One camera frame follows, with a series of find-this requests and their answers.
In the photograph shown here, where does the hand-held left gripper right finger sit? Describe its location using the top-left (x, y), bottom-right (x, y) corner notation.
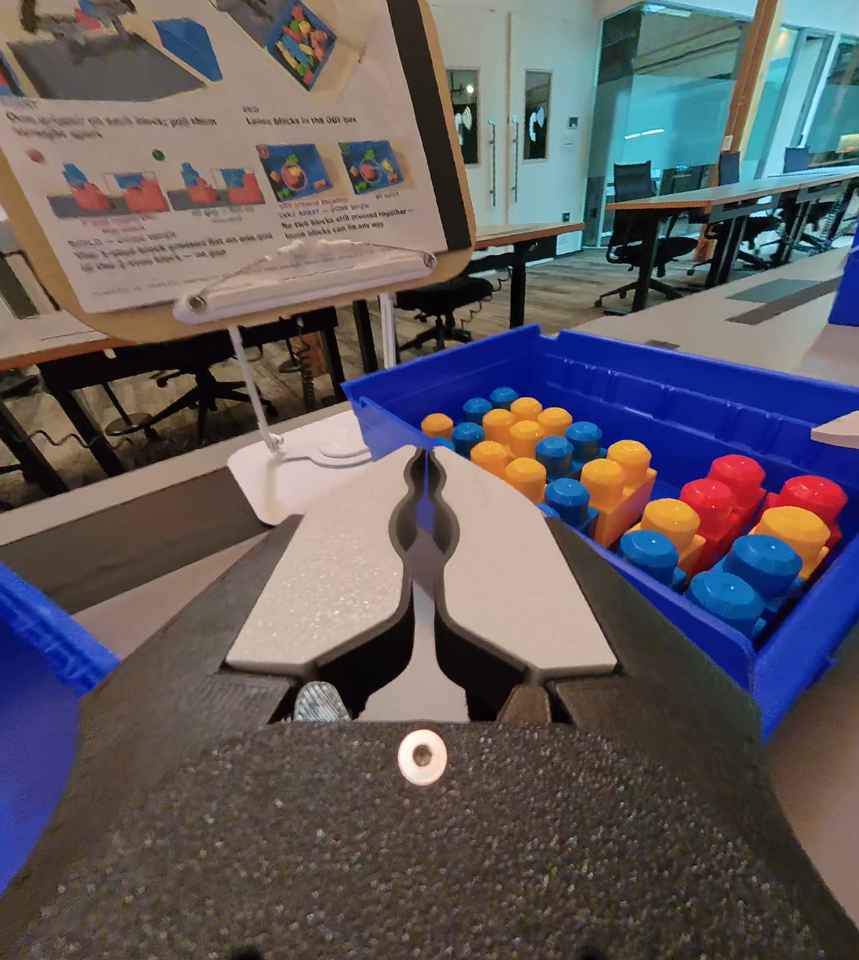
top-left (428, 447), bottom-right (620, 717)

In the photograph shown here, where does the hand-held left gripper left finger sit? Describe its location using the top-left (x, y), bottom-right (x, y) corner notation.
top-left (224, 445), bottom-right (426, 714)

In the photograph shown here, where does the pile of colourful toy blocks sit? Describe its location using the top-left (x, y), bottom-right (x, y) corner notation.
top-left (420, 386), bottom-right (849, 642)

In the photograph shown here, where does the black office chair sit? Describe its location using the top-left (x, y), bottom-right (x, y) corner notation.
top-left (596, 161), bottom-right (701, 309)
top-left (395, 276), bottom-right (494, 354)
top-left (103, 352), bottom-right (277, 451)

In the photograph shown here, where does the printed instruction sheet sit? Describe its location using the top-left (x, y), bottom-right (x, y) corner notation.
top-left (0, 0), bottom-right (449, 316)

